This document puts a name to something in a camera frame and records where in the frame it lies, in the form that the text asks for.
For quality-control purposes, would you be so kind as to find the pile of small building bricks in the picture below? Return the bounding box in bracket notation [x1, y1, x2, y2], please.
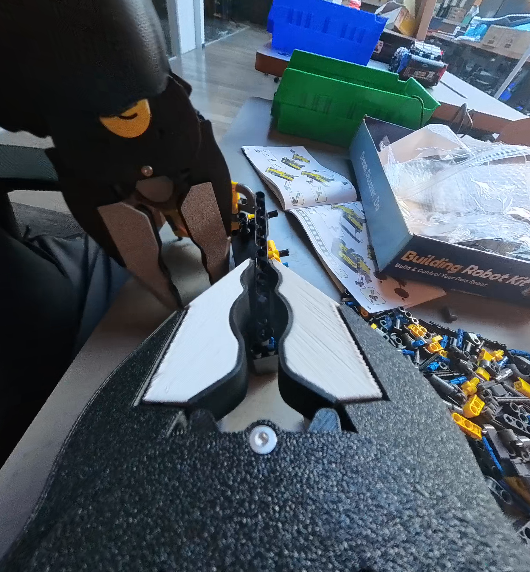
[341, 297, 530, 555]

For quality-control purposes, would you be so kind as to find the yellow black brick model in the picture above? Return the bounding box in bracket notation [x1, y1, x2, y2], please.
[231, 181, 290, 372]

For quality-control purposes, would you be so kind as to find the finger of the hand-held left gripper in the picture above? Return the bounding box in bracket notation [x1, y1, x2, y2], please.
[179, 180, 233, 285]
[99, 196, 184, 310]

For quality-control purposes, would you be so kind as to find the green plastic bin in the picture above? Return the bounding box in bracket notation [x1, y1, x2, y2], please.
[287, 49, 440, 114]
[272, 67, 427, 148]

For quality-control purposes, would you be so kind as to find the blue cardboard kit box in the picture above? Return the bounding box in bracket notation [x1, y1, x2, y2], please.
[348, 115, 530, 311]

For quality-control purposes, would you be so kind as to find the black red tool battery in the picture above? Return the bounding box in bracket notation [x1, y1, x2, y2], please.
[390, 42, 447, 88]

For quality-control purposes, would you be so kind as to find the instruction booklet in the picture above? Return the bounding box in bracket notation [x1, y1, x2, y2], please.
[242, 145, 447, 313]

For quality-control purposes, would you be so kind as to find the clear plastic wrapping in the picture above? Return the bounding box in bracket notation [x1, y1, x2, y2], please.
[377, 124, 530, 269]

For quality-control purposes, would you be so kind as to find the blue plastic bin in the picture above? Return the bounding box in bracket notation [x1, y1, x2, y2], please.
[267, 0, 388, 65]

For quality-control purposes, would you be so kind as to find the grey background table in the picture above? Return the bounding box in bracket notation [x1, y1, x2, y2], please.
[368, 58, 530, 132]

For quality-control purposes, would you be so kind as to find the grey desk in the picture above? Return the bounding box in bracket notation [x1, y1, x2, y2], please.
[0, 96, 530, 572]

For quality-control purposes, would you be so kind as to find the cluttered storage shelf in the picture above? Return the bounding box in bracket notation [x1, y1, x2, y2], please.
[372, 0, 530, 114]

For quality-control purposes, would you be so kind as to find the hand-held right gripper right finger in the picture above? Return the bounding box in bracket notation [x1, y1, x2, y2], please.
[269, 259, 384, 419]

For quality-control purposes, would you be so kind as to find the brown cardboard box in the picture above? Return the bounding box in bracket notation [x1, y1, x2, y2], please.
[498, 112, 530, 150]

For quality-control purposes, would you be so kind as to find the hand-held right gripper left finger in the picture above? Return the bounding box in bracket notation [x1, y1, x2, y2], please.
[142, 259, 254, 419]

